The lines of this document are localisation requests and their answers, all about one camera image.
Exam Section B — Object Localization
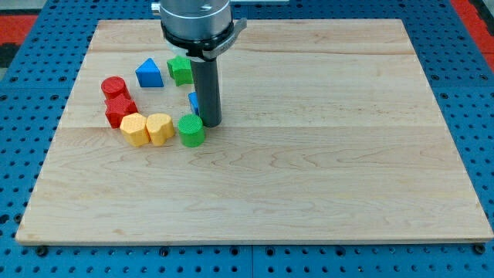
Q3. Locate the blue triangle block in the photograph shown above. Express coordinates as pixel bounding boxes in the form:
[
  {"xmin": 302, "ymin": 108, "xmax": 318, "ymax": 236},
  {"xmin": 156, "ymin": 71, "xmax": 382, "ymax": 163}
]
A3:
[{"xmin": 135, "ymin": 58, "xmax": 164, "ymax": 87}]

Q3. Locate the green cylinder block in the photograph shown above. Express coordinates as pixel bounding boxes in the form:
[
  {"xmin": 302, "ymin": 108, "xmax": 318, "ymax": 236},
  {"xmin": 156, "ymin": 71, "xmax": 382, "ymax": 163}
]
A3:
[{"xmin": 178, "ymin": 114, "xmax": 205, "ymax": 147}]

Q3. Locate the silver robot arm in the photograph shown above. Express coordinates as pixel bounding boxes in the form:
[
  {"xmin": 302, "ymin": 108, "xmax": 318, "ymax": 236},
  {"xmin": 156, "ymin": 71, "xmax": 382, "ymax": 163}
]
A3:
[{"xmin": 151, "ymin": 0, "xmax": 247, "ymax": 127}]

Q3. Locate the red star block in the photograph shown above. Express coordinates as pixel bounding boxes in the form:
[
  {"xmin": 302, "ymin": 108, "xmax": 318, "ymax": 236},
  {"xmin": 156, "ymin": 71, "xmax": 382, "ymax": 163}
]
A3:
[{"xmin": 104, "ymin": 93, "xmax": 138, "ymax": 129}]

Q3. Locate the yellow heart block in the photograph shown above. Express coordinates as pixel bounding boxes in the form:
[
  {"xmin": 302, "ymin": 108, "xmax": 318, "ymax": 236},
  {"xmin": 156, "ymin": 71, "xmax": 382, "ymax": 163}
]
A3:
[{"xmin": 146, "ymin": 114, "xmax": 175, "ymax": 146}]

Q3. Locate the blue cube block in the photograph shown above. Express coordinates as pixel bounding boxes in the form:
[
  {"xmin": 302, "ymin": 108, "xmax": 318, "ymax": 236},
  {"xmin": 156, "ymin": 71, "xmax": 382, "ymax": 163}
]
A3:
[{"xmin": 188, "ymin": 92, "xmax": 199, "ymax": 116}]

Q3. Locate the yellow hexagon block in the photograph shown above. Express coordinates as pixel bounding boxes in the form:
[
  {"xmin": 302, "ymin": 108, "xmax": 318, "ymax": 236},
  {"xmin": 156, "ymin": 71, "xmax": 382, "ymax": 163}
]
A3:
[{"xmin": 120, "ymin": 113, "xmax": 151, "ymax": 147}]

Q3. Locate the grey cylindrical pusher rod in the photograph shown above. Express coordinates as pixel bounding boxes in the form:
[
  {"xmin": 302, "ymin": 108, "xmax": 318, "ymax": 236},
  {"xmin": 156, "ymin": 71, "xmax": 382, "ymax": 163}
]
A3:
[{"xmin": 191, "ymin": 59, "xmax": 222, "ymax": 127}]

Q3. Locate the wooden board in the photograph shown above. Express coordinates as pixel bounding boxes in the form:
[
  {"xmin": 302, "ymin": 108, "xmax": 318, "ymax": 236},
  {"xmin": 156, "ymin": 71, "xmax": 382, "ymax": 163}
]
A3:
[{"xmin": 15, "ymin": 19, "xmax": 493, "ymax": 246}]

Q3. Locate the red cylinder block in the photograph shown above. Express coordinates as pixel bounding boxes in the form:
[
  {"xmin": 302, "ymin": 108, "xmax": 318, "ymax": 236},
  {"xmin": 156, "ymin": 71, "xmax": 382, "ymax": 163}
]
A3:
[{"xmin": 100, "ymin": 76, "xmax": 131, "ymax": 100}]

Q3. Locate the green star block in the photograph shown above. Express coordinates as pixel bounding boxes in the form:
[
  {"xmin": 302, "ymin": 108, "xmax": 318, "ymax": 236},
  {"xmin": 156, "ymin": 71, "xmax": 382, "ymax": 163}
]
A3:
[{"xmin": 167, "ymin": 56, "xmax": 193, "ymax": 86}]

